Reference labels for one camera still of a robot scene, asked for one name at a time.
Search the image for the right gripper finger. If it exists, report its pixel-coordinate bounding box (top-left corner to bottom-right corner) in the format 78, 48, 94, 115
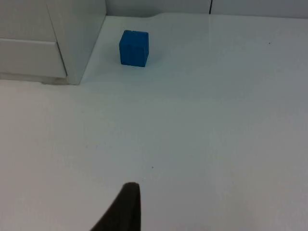
90, 182, 142, 231

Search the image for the blue cube block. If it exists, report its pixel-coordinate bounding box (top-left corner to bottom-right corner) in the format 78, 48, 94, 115
118, 29, 150, 67

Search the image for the grey chest of drawers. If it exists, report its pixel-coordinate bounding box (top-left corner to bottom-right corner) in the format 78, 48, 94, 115
0, 0, 107, 86

